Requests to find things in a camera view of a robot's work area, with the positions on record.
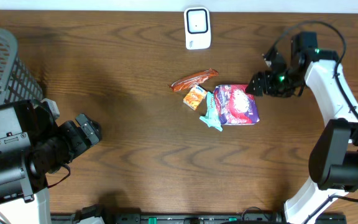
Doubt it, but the orange Kleenex tissue pack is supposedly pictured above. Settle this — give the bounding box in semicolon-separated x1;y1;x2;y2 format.
183;85;207;110

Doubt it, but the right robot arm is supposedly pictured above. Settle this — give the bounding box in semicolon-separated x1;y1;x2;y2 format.
246;32;358;223

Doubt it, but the pink purple snack bag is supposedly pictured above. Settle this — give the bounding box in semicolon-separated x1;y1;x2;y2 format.
213;84;260;126

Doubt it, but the grey plastic basket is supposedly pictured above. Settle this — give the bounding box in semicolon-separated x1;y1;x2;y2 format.
0;28;44;105

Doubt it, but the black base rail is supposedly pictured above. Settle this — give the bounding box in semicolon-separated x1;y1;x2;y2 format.
50;205;347;224

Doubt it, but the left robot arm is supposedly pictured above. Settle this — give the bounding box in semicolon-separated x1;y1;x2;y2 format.
0;99;102;223

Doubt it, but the orange snack bar wrapper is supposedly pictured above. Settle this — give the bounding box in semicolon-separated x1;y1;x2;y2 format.
169;68;219;92

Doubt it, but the green wet wipes packet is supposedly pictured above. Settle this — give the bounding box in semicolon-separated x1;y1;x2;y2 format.
200;92;223;132

